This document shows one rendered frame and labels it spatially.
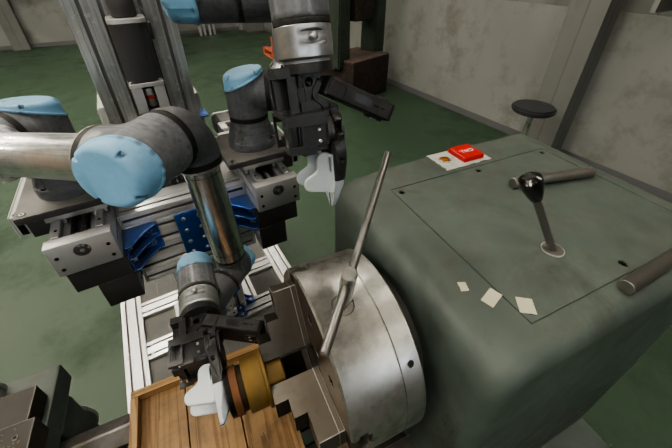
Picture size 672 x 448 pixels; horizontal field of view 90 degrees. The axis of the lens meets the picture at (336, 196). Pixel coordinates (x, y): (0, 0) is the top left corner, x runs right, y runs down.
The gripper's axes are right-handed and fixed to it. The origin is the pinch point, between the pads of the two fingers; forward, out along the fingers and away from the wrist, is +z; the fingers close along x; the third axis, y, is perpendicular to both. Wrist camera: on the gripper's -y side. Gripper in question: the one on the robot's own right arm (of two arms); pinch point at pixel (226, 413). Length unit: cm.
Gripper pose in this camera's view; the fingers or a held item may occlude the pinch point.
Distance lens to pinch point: 62.9
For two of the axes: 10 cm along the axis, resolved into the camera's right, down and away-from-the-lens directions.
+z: 4.0, 5.3, -7.5
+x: 0.0, -8.2, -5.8
